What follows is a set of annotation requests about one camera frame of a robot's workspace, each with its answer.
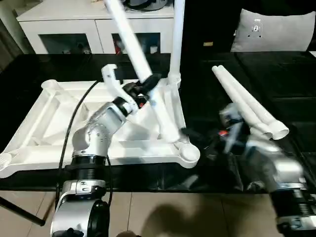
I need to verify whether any white plastic table leg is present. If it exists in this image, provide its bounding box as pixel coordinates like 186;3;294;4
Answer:
103;0;182;143
167;0;186;87
211;66;272;139
217;64;290;141

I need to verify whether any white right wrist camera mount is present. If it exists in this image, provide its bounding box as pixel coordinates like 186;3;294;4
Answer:
219;103;246;154

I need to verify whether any grey helmet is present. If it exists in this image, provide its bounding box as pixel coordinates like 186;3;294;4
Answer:
125;0;171;12

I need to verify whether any black stand base bar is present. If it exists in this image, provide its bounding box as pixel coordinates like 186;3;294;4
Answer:
0;197;46;227

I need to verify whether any grey cushion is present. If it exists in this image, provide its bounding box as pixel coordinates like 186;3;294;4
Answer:
230;8;316;52

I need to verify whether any black work mat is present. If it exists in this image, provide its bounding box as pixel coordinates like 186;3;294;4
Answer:
0;50;316;194

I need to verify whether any white plastic table top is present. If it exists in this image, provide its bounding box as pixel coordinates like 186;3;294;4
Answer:
0;78;200;179

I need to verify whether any white glass-door cabinet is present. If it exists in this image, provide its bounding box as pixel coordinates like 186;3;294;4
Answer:
16;0;176;54

